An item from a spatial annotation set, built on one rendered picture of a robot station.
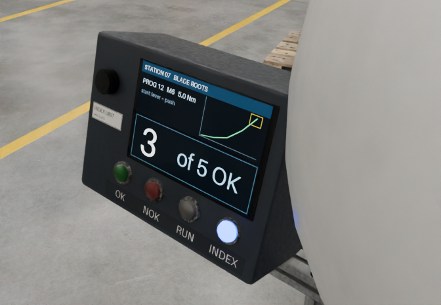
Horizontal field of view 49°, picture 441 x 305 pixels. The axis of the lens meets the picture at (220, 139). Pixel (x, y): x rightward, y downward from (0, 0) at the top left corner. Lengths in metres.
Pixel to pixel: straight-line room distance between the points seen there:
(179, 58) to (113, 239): 1.73
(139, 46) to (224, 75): 0.11
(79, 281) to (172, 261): 0.37
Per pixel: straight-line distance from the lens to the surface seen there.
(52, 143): 2.90
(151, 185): 0.52
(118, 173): 0.55
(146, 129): 0.52
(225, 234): 0.47
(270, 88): 0.42
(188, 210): 0.49
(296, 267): 0.53
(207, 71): 0.46
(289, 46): 3.97
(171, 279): 1.98
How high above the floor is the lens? 1.42
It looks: 30 degrees down
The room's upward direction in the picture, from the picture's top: 2 degrees clockwise
